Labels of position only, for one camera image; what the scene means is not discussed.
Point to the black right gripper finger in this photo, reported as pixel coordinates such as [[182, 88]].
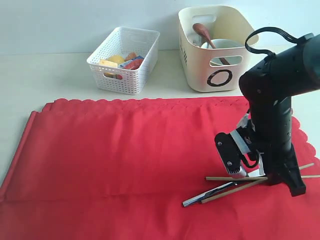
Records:
[[291, 176], [274, 174]]

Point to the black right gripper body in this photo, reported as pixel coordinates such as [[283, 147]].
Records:
[[271, 122]]

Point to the wooden chopstick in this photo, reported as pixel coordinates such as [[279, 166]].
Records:
[[256, 178], [234, 189]]

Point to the silver table knife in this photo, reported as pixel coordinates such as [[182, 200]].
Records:
[[218, 189]]

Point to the pale green ceramic bowl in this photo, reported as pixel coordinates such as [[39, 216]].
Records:
[[238, 54]]

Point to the stainless steel cup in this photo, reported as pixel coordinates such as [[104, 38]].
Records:
[[196, 40]]

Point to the brown wooden spoon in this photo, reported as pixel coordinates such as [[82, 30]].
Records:
[[201, 30]]

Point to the blue white milk carton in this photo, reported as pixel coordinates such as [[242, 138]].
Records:
[[126, 62]]

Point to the red sausage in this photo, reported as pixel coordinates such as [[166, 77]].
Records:
[[133, 65]]

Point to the yellow lemon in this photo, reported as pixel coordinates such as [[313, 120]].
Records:
[[116, 59]]

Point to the yellow cheese wedge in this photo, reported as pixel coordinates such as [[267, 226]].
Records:
[[107, 63]]

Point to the cream plastic bin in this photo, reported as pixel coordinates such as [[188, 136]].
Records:
[[222, 22]]

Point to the white perforated plastic basket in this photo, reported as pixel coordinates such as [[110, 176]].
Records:
[[122, 41]]

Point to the red scalloped table cloth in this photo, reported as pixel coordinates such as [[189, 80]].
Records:
[[120, 170]]

